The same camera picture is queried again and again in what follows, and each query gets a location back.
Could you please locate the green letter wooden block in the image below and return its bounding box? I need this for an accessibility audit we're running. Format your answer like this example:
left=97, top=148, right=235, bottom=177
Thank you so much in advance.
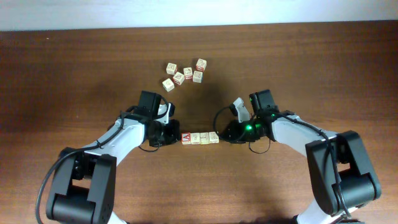
left=162, top=78, right=175, bottom=92

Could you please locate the snail wooden block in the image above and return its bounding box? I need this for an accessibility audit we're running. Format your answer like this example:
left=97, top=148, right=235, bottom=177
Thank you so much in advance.
left=192, top=71, right=203, bottom=83

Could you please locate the leaf wooden block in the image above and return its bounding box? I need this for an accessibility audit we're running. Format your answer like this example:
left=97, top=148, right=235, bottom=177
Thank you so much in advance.
left=173, top=72, right=185, bottom=85

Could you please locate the letter K wooden block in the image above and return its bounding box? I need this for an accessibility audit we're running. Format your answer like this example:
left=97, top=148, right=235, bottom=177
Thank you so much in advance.
left=209, top=131, right=220, bottom=144

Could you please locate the butterfly wooden block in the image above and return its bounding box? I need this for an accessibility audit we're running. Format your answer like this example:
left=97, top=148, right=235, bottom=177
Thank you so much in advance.
left=165, top=63, right=178, bottom=75

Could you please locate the red letter A block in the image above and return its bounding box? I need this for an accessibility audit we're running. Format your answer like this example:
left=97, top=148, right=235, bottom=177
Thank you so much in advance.
left=181, top=133, right=191, bottom=144

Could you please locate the blue number five block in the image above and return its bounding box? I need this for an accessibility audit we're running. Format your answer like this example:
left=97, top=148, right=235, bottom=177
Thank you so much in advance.
left=200, top=133, right=210, bottom=144

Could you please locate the baseball wooden block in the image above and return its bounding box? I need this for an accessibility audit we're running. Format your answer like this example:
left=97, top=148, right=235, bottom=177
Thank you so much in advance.
left=183, top=67, right=193, bottom=80

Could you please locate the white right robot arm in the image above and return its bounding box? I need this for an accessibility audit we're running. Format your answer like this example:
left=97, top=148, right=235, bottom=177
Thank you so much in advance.
left=216, top=90, right=382, bottom=223

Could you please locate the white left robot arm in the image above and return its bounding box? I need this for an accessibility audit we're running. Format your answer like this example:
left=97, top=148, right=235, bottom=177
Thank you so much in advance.
left=36, top=91, right=180, bottom=224

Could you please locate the yellow edged wooden block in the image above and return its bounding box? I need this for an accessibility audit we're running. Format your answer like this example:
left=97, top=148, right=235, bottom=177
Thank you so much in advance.
left=190, top=133, right=200, bottom=144

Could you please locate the elephant wooden block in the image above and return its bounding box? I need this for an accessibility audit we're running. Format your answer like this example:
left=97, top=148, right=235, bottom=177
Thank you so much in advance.
left=195, top=58, right=207, bottom=72

